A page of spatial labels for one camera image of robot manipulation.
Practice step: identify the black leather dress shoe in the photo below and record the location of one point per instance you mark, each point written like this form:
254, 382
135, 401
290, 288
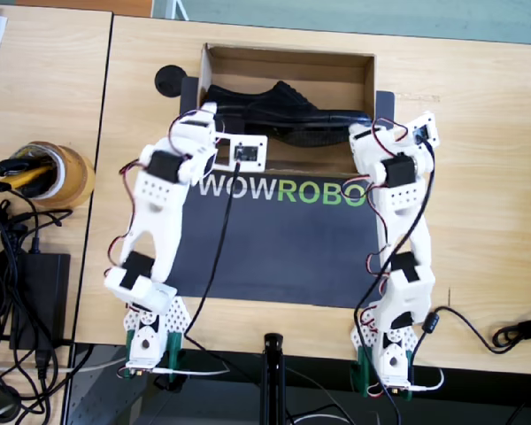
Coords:
292, 110

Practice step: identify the open cardboard box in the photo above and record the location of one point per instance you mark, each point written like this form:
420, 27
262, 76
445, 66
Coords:
292, 66

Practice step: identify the brown packing tape roll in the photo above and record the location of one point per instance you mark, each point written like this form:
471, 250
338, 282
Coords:
73, 177

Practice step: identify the dark grey WOWROBO mat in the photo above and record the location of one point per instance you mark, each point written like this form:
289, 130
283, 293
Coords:
283, 248

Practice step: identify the green table clamp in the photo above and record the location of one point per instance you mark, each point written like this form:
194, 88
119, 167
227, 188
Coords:
175, 350
364, 369

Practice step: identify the black power adapter brick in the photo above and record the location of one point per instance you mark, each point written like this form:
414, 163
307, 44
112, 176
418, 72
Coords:
40, 301

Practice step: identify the gripper white camera mount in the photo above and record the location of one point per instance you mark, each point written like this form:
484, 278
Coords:
245, 152
424, 127

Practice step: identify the white perforated base plate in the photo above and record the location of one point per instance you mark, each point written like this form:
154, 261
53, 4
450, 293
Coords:
364, 338
179, 316

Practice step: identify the black camera stand pole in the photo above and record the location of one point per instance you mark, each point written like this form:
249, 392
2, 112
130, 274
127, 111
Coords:
272, 376

